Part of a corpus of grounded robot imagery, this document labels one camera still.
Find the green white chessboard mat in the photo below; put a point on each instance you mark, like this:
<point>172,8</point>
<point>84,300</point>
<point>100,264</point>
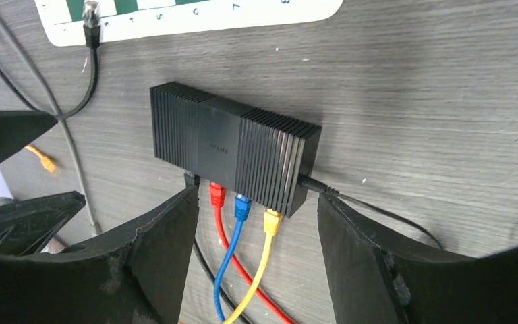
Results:
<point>124,20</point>

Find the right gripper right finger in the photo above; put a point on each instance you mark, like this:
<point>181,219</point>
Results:
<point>377,275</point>

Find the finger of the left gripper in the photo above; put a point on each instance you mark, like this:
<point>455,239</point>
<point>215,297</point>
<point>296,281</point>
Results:
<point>20,128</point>
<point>27,226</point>

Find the ribbed black network switch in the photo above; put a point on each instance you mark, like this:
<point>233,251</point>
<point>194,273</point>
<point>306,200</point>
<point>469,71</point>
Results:
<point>253,152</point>

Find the black power adapter with cord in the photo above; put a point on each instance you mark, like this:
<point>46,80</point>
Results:
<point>320,187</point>

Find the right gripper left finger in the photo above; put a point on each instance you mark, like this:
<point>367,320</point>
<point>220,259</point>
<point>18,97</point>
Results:
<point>133,273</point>

